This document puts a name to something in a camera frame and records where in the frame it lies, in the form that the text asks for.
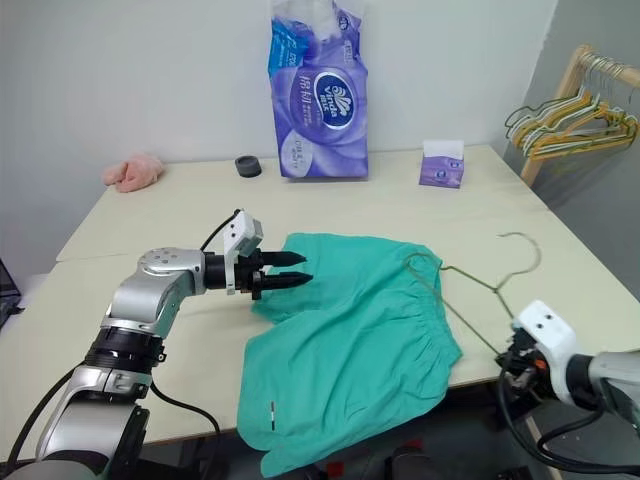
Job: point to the wooden clothes rack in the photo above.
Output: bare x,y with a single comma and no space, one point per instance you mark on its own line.
557,115

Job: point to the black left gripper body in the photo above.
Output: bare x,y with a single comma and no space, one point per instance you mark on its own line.
246,277

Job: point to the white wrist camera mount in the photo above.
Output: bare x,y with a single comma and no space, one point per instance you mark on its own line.
547,330
242,230

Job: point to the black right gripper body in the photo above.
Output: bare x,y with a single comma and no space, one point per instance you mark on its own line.
527,370

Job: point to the black mesh object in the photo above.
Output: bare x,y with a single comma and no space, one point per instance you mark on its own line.
7,295

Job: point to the purple tissue box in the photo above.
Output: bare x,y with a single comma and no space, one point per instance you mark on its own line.
441,167

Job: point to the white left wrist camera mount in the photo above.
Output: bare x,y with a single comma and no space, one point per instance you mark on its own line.
242,230

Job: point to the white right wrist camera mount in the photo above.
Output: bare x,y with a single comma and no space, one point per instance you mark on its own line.
547,330

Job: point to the black round container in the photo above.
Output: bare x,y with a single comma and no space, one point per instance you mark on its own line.
248,166

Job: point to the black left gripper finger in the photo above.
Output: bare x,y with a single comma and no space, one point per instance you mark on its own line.
287,280
285,258

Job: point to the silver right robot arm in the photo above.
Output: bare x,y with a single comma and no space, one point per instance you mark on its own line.
615,380

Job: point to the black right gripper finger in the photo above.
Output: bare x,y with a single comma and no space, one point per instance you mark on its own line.
506,365

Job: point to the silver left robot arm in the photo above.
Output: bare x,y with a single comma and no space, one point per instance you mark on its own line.
150,295

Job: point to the green shorts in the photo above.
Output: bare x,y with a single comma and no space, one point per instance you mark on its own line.
350,350

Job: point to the pink fluffy cloth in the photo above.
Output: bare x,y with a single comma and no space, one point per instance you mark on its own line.
132,172

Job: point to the purple toilet paper pack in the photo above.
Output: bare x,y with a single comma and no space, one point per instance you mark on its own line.
320,100

